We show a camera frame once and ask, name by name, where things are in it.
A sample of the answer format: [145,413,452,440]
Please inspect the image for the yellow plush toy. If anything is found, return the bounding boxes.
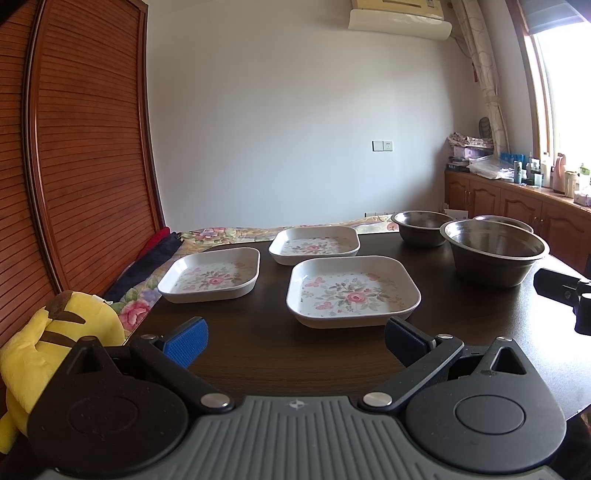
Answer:
[1,291,125,455]

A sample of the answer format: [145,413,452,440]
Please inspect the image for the wooden sideboard cabinet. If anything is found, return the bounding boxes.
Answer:
[445,171,591,276]

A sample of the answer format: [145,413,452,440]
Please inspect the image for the white paper bag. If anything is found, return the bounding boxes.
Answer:
[444,209,469,220]

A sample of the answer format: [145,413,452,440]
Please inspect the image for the small steel bowl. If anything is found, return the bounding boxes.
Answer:
[475,215,535,233]

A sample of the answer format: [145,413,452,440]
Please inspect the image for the floral bed quilt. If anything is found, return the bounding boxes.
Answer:
[110,216,401,335]

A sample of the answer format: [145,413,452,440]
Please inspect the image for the medium steel bowl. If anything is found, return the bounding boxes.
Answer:
[392,210,453,248]

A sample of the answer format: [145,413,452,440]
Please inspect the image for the white air conditioner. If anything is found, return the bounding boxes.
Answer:
[349,0,453,41]

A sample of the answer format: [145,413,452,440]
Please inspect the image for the floral square plate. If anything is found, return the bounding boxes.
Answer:
[287,255,422,329]
[157,247,260,304]
[269,226,361,266]

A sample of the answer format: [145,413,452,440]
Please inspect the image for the patterned curtain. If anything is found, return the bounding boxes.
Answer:
[452,0,510,155]

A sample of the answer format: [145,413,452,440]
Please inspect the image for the navy folded cloth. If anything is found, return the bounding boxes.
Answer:
[103,232,182,302]

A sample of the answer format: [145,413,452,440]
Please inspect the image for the white power strip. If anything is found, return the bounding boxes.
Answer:
[363,212,393,218]

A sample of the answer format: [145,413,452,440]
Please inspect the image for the wall switch socket plate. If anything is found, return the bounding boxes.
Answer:
[372,140,393,152]

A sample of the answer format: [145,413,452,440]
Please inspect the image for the red folded cloth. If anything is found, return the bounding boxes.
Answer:
[136,227,170,260]

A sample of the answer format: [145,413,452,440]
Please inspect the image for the large steel bowl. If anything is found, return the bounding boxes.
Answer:
[440,219,550,288]

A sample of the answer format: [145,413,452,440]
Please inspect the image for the stack of papers and boxes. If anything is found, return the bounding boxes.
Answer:
[447,132,494,172]

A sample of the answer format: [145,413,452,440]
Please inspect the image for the wooden louvered wardrobe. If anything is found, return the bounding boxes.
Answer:
[1,1,164,340]

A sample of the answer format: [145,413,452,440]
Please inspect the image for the pink bottle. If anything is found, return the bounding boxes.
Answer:
[552,153,566,194]

